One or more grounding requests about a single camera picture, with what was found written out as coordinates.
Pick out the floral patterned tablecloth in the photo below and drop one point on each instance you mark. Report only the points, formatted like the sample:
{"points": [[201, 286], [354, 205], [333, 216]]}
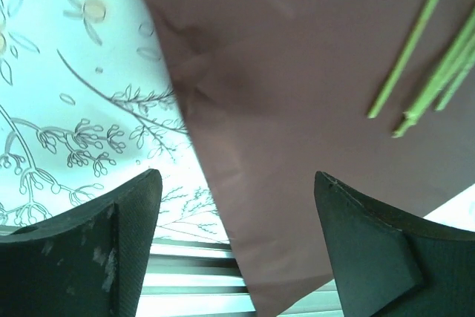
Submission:
{"points": [[74, 90]]}

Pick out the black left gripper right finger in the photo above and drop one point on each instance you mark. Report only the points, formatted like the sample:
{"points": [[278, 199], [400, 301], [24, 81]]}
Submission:
{"points": [[389, 268]]}

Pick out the artificial flower bouquet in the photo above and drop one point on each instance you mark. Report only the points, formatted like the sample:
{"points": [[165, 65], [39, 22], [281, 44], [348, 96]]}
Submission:
{"points": [[423, 98]]}

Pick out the dark red wrapping paper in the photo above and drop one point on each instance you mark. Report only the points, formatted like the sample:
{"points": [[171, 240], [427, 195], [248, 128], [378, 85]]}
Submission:
{"points": [[278, 90]]}

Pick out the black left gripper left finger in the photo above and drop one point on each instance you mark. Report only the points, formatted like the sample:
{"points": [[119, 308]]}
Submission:
{"points": [[74, 265]]}

